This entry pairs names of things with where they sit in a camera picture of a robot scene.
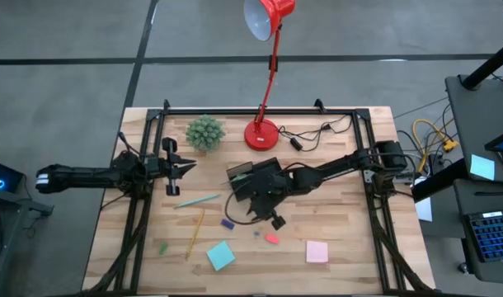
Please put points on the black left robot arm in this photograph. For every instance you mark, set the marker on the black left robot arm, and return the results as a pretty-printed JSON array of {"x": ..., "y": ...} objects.
[{"x": 82, "y": 175}]

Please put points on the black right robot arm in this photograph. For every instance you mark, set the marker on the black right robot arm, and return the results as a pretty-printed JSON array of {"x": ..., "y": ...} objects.
[{"x": 342, "y": 163}]

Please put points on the pink eraser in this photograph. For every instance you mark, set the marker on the pink eraser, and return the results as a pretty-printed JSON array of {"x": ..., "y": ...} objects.
[{"x": 272, "y": 238}]

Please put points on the artificial green plant white pot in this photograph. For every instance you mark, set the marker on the artificial green plant white pot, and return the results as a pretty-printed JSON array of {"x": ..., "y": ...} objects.
[{"x": 205, "y": 133}]

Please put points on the light blue paper note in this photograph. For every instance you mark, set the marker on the light blue paper note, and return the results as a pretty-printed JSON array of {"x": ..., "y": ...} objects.
[{"x": 482, "y": 167}]

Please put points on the white paper sheet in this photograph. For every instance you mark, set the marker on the white paper sheet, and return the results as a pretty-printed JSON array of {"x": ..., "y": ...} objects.
[{"x": 424, "y": 210}]

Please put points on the blue eraser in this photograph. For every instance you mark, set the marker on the blue eraser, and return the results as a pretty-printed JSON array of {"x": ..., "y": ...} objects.
[{"x": 227, "y": 224}]

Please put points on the black mesh desk organizer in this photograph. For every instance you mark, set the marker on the black mesh desk organizer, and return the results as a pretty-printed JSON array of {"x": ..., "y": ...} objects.
[{"x": 239, "y": 170}]

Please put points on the black equipment stand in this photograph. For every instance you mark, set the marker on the black equipment stand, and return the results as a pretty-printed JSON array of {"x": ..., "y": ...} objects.
[{"x": 0, "y": 231}]

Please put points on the grey cart top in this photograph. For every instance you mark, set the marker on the grey cart top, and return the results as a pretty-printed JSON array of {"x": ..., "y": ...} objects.
[{"x": 470, "y": 123}]

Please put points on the black caster wheel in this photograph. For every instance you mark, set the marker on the black caster wheel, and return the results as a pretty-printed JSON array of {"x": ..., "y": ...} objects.
[{"x": 464, "y": 268}]

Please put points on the black aluminium frame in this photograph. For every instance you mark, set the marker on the black aluminium frame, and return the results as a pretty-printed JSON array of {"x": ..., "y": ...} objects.
[{"x": 255, "y": 111}]

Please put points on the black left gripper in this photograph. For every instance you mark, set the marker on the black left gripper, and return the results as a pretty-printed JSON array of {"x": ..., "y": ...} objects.
[{"x": 172, "y": 173}]

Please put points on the teal sticky note pad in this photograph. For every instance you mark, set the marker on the teal sticky note pad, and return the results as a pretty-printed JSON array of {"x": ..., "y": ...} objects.
[{"x": 220, "y": 255}]

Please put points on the black pole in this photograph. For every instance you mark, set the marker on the black pole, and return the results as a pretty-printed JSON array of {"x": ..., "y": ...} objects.
[{"x": 488, "y": 64}]

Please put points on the backlit keyboard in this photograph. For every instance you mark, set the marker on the backlit keyboard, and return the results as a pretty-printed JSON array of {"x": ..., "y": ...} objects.
[{"x": 495, "y": 237}]

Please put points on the red desk lamp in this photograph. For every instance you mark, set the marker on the red desk lamp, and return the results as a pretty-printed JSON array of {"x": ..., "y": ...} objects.
[{"x": 259, "y": 136}]

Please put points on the teal pen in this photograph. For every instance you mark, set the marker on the teal pen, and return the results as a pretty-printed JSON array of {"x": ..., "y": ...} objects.
[{"x": 196, "y": 201}]

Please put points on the black computer with blue light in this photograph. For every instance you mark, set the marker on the black computer with blue light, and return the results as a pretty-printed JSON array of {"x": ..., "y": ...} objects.
[{"x": 8, "y": 177}]

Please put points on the pink sticky note pad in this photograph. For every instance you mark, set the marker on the pink sticky note pad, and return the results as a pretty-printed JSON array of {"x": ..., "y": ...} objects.
[{"x": 317, "y": 251}]

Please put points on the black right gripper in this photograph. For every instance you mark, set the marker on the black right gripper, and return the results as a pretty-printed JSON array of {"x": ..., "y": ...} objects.
[{"x": 272, "y": 185}]

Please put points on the green marker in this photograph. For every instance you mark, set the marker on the green marker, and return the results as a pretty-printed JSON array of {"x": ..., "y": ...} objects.
[{"x": 240, "y": 178}]

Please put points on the green eraser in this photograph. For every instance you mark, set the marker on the green eraser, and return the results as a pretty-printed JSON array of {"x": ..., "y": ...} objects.
[{"x": 163, "y": 248}]

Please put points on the yellow pencil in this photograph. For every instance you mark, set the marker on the yellow pencil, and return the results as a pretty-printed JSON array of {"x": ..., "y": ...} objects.
[{"x": 195, "y": 234}]

